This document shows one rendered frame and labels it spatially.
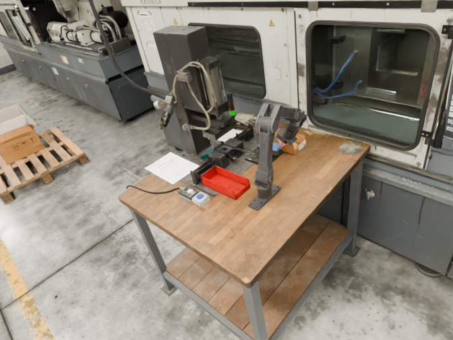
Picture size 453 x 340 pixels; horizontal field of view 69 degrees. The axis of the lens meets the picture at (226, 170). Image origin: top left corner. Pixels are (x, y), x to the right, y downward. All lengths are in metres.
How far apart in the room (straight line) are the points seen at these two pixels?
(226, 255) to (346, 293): 1.15
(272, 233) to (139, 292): 1.41
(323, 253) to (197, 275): 0.84
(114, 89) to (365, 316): 3.96
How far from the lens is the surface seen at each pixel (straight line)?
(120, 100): 4.91
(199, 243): 1.52
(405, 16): 1.76
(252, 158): 1.92
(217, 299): 2.16
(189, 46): 1.70
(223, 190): 1.71
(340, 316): 2.32
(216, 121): 1.82
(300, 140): 2.03
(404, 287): 2.50
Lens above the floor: 2.00
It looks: 35 degrees down
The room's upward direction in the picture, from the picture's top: 12 degrees counter-clockwise
